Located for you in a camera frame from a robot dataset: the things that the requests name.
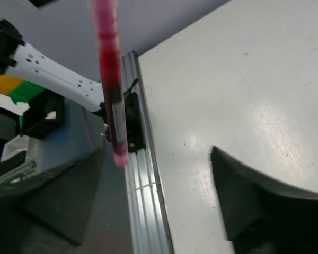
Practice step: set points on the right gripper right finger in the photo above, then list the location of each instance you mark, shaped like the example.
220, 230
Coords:
262, 214

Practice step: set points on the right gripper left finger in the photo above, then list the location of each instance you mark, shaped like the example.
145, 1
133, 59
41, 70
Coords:
49, 212

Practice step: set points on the red pen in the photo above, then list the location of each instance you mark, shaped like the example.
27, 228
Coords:
104, 15

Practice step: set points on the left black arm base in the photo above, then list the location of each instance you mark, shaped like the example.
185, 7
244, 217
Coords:
133, 120

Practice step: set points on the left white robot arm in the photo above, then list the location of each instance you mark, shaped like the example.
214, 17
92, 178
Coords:
19, 59

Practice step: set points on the green yellow block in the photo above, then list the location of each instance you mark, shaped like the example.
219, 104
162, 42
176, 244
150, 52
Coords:
19, 90

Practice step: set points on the aluminium mounting rail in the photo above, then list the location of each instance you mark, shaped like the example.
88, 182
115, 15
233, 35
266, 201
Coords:
148, 218

